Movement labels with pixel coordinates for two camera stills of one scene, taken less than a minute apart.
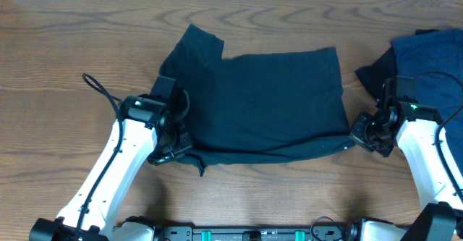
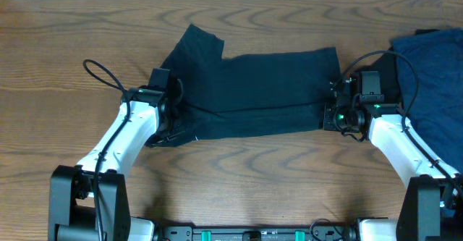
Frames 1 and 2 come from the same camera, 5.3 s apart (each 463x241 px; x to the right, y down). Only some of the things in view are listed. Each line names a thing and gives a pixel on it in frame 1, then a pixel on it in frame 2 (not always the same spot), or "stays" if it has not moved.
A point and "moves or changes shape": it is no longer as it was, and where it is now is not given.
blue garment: [435, 60] stays
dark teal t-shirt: [256, 106] moves or changes shape
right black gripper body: [369, 133] to [338, 119]
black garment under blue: [374, 75] stays
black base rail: [252, 233] stays
